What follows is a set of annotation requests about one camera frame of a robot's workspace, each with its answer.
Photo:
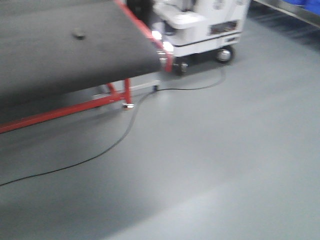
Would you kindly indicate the white wheeled robot cart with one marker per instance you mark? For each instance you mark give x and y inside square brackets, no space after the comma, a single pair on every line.
[192,27]

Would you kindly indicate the dark grey conveyor belt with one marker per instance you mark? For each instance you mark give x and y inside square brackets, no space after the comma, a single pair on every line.
[70,45]

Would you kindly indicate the metal shelving rack with bins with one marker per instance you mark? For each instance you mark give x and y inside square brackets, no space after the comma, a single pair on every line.
[292,10]

